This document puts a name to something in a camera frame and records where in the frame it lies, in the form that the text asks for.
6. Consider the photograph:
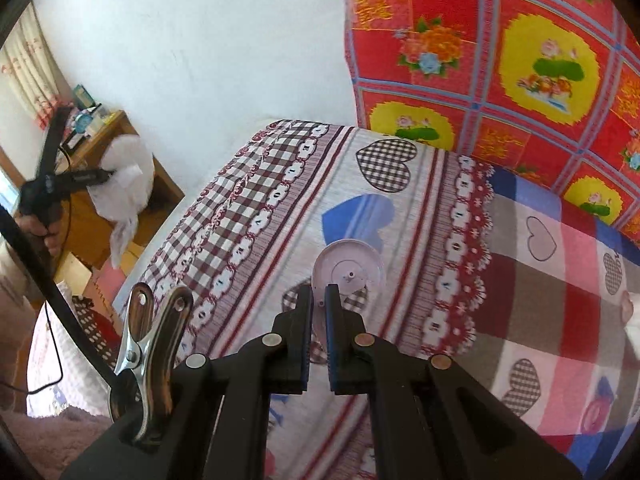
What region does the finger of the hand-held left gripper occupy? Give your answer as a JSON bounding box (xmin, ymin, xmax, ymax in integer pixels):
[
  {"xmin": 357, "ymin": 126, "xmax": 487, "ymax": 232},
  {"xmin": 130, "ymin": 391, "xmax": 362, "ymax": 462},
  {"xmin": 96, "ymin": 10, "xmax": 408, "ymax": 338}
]
[
  {"xmin": 61, "ymin": 168, "xmax": 113, "ymax": 182},
  {"xmin": 61, "ymin": 176, "xmax": 111, "ymax": 191}
]

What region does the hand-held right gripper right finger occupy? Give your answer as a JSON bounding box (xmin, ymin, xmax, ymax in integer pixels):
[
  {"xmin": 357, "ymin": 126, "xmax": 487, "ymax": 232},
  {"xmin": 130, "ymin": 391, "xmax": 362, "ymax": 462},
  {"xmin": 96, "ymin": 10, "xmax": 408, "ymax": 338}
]
[{"xmin": 325, "ymin": 284, "xmax": 583, "ymax": 480}]

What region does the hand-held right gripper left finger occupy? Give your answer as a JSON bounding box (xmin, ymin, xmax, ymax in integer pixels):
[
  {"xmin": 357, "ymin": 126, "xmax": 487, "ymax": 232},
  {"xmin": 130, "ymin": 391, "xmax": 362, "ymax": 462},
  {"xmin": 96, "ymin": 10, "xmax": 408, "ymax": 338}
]
[{"xmin": 60, "ymin": 284, "xmax": 314, "ymax": 480}]

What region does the translucent plastic bag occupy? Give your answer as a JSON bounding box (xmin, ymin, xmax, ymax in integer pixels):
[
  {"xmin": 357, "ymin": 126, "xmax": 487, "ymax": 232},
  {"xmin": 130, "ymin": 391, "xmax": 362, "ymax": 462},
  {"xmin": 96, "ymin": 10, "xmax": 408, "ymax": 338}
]
[{"xmin": 86, "ymin": 134, "xmax": 155, "ymax": 271}]

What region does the lilac round plastic spool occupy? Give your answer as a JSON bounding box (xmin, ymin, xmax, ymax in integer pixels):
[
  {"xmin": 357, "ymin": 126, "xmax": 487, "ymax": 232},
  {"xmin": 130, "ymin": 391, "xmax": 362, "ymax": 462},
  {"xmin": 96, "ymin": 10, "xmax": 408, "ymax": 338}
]
[{"xmin": 311, "ymin": 239, "xmax": 387, "ymax": 321}]

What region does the person's left hand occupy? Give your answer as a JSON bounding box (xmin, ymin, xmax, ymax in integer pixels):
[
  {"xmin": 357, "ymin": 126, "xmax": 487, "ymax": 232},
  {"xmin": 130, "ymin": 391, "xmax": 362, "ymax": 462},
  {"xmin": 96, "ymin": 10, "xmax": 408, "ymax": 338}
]
[{"xmin": 17, "ymin": 212, "xmax": 65, "ymax": 260}]

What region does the teal box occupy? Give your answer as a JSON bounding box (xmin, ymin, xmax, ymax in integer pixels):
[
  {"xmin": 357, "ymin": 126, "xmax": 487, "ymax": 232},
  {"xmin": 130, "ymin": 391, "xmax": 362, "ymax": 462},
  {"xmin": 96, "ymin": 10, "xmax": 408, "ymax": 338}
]
[{"xmin": 71, "ymin": 84, "xmax": 97, "ymax": 111}]

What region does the wooden bedside desk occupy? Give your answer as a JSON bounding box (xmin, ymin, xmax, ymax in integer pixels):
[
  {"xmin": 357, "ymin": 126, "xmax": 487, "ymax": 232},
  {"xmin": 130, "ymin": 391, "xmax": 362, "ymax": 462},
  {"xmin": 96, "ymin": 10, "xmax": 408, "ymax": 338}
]
[{"xmin": 0, "ymin": 109, "xmax": 187, "ymax": 306}]

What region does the patterned curtain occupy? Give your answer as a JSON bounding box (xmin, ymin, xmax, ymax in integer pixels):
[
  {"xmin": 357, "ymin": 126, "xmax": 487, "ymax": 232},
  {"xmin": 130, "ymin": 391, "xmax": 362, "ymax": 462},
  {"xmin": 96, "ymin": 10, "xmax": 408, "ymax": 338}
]
[{"xmin": 0, "ymin": 2, "xmax": 68, "ymax": 133}]

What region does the black white dotted cloth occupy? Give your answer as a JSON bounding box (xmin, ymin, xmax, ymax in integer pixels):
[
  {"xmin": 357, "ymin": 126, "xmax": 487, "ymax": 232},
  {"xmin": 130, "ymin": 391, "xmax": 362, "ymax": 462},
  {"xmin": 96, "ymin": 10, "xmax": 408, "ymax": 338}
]
[{"xmin": 72, "ymin": 294, "xmax": 116, "ymax": 341}]

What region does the metal spring clamp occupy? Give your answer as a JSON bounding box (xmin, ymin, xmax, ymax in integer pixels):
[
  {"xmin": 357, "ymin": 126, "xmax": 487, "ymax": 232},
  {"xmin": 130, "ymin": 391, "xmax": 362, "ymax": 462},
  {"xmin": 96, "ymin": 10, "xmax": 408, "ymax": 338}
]
[{"xmin": 109, "ymin": 281, "xmax": 195, "ymax": 446}]

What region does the patchwork heart bedsheet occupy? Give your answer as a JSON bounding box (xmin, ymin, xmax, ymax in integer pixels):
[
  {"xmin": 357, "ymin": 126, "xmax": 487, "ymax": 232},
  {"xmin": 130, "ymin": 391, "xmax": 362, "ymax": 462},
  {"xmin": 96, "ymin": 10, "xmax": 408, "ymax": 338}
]
[{"xmin": 112, "ymin": 119, "xmax": 640, "ymax": 480}]

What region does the white quilted cloth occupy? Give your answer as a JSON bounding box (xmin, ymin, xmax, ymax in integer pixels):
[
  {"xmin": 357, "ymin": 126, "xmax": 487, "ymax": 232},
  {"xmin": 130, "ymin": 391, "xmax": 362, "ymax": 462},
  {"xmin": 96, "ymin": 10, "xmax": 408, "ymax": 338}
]
[{"xmin": 25, "ymin": 280, "xmax": 118, "ymax": 418}]

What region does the red floral cloth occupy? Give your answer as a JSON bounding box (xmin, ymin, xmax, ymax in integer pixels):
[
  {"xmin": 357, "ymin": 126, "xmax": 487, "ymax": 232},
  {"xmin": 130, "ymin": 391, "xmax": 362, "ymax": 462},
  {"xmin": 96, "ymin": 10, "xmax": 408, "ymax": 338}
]
[{"xmin": 332, "ymin": 0, "xmax": 640, "ymax": 246}]

